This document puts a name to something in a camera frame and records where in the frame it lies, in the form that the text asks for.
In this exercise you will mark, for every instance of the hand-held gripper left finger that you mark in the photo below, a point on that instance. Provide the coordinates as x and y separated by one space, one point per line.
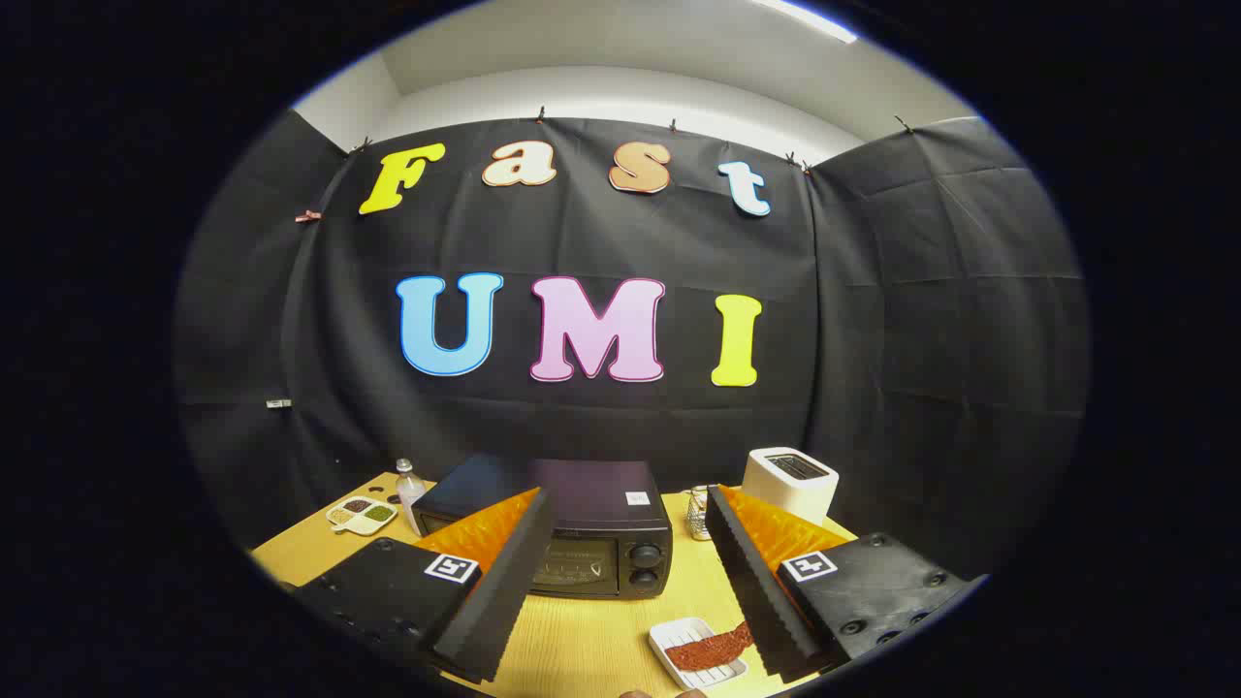
504 591

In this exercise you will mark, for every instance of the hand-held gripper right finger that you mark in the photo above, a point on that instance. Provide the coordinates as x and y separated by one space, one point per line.
751 591

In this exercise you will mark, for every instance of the red meat slice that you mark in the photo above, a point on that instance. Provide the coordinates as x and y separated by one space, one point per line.
708 650

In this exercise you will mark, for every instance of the black toaster oven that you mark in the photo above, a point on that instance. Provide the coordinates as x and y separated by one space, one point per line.
601 494

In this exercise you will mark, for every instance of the white slot toaster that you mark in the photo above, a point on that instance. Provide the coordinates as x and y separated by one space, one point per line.
785 494

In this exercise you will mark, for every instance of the white ridged dish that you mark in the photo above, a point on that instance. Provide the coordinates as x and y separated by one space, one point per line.
669 635

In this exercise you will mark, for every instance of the clear plastic bottle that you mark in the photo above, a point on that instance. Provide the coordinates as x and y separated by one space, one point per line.
409 494

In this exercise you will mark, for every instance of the divided seasoning dish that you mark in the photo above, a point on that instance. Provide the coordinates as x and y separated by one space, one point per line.
361 519

